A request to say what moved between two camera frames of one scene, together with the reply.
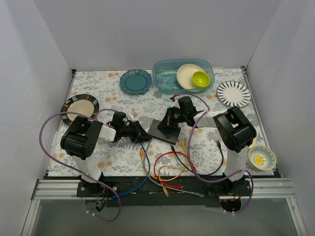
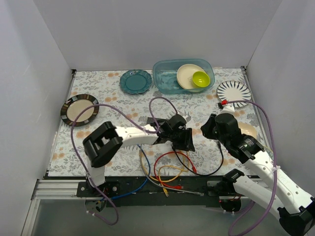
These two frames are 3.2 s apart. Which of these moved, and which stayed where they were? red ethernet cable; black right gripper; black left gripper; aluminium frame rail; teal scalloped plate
Moved: black right gripper; black left gripper
Stayed: red ethernet cable; aluminium frame rail; teal scalloped plate
